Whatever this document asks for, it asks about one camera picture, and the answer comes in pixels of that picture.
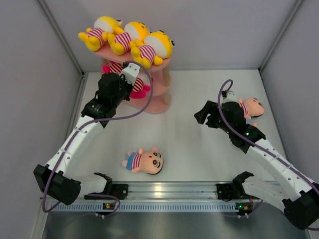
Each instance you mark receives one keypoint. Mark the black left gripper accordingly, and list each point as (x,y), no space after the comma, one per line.
(121,79)

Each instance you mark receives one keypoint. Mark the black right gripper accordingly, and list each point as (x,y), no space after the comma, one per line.
(210,107)

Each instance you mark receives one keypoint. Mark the white pink bear plush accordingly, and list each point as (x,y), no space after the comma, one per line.
(141,87)
(110,67)

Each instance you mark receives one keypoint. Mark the yellow frog plush toy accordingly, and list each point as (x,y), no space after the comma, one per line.
(121,41)

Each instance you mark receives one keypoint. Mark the boy doll black hair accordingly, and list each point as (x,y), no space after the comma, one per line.
(150,162)

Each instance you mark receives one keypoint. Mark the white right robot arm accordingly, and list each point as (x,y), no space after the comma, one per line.
(299,197)

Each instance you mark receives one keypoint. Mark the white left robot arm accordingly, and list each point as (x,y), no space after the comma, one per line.
(57,177)

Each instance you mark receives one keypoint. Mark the pink three-tier toy shelf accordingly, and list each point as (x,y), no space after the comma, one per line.
(161,99)

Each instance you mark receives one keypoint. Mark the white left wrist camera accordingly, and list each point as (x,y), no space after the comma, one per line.
(130,72)

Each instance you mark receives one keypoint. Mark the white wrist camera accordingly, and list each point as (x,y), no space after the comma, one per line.
(130,72)
(229,96)

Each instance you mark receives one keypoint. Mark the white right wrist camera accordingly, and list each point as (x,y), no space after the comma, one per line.
(229,96)

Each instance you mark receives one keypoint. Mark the aluminium corner post left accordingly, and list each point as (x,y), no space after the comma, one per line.
(59,34)

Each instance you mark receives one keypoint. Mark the aluminium corner post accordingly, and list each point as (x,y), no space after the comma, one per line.
(293,12)
(59,34)

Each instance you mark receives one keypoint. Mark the aluminium corner post right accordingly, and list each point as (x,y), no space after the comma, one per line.
(293,12)

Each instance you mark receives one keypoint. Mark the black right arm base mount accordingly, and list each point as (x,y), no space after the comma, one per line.
(233,190)

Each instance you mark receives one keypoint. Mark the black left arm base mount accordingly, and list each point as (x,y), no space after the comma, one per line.
(118,190)

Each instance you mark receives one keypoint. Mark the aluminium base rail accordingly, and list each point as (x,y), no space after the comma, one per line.
(162,190)

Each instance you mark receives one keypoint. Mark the grey slotted cable duct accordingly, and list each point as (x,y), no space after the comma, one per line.
(154,207)

